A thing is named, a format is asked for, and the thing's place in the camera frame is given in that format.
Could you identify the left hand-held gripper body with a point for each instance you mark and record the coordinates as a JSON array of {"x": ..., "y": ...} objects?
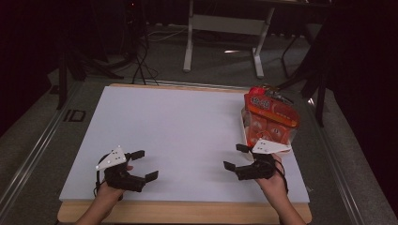
[{"x": 114, "y": 157}]

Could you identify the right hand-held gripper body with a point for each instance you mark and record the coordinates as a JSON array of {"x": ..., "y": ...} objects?
[{"x": 270, "y": 146}]

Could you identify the white divided container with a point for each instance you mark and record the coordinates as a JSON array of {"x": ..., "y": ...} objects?
[{"x": 243, "y": 123}]

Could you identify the small orange sachet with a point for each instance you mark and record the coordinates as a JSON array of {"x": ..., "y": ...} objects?
[{"x": 272, "y": 109}]

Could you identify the red and black packet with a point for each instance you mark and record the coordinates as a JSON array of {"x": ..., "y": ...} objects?
[{"x": 258, "y": 91}]

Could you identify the person's left hand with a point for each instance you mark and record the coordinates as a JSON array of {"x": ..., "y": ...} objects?
[{"x": 108, "y": 192}]

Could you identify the person's right hand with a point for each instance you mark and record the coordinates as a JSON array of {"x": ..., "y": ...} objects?
[{"x": 275, "y": 185}]

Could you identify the black metal stand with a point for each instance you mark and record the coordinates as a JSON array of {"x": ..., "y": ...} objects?
[
  {"x": 319, "y": 93},
  {"x": 64, "y": 78}
]

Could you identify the dark curtain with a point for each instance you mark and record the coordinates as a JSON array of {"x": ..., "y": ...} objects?
[
  {"x": 369, "y": 93},
  {"x": 22, "y": 62}
]

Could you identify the black floor bracket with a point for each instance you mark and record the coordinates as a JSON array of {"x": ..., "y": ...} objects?
[{"x": 74, "y": 115}]

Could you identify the metal floor rail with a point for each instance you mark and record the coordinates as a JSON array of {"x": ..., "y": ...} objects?
[
  {"x": 34, "y": 150},
  {"x": 338, "y": 162}
]

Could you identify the white desk frame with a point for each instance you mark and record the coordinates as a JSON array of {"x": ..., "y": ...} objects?
[{"x": 225, "y": 25}]

